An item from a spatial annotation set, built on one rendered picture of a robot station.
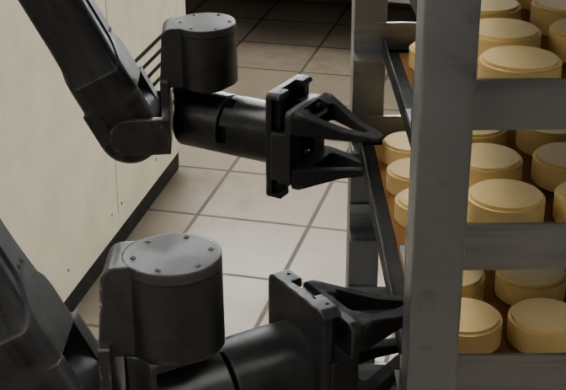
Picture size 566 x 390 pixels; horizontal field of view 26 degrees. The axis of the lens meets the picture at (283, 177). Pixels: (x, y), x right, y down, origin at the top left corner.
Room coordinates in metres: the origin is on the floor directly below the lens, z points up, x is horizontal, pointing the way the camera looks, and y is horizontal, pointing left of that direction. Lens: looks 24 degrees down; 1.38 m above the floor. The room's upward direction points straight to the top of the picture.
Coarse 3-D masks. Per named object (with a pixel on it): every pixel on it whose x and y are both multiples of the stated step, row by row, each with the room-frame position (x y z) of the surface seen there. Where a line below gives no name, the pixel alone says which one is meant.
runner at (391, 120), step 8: (368, 120) 1.07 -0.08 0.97; (376, 120) 1.07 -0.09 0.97; (384, 120) 1.07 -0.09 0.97; (392, 120) 1.07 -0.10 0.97; (400, 120) 1.07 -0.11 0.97; (376, 128) 1.07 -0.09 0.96; (384, 128) 1.07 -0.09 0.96; (392, 128) 1.07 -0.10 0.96; (400, 128) 1.07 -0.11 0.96; (352, 144) 1.06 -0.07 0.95
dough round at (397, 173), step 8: (400, 160) 0.97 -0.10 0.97; (408, 160) 0.97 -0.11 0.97; (392, 168) 0.95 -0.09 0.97; (400, 168) 0.95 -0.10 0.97; (408, 168) 0.95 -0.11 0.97; (392, 176) 0.94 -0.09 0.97; (400, 176) 0.94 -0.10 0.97; (408, 176) 0.94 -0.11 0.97; (392, 184) 0.94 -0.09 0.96; (400, 184) 0.94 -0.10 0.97; (408, 184) 0.93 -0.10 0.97; (392, 192) 0.94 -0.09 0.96
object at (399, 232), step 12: (384, 168) 1.00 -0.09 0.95; (384, 180) 0.97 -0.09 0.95; (396, 228) 0.88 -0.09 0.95; (396, 240) 0.86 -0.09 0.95; (492, 276) 0.80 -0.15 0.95; (492, 288) 0.78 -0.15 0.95; (492, 300) 0.76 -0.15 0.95; (564, 300) 0.76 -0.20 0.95; (504, 312) 0.75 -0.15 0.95; (504, 324) 0.73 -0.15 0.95; (504, 336) 0.71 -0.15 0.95; (504, 348) 0.70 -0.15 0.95
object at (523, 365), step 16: (400, 368) 0.65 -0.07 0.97; (464, 368) 0.65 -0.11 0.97; (480, 368) 0.65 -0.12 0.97; (496, 368) 0.65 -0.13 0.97; (512, 368) 0.65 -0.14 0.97; (528, 368) 0.65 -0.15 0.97; (544, 368) 0.65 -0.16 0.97; (560, 368) 0.65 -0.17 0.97; (464, 384) 0.65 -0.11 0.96; (480, 384) 0.65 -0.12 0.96; (496, 384) 0.65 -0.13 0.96; (512, 384) 0.65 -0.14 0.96; (528, 384) 0.65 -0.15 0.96; (544, 384) 0.65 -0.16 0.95; (560, 384) 0.65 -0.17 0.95
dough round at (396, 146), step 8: (392, 136) 1.03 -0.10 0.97; (400, 136) 1.03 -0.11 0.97; (384, 144) 1.01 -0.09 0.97; (392, 144) 1.01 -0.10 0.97; (400, 144) 1.01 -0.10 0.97; (408, 144) 1.01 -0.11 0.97; (384, 152) 1.01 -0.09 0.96; (392, 152) 1.00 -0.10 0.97; (400, 152) 0.99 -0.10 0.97; (408, 152) 0.99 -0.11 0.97; (384, 160) 1.01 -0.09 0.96; (392, 160) 1.00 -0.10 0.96
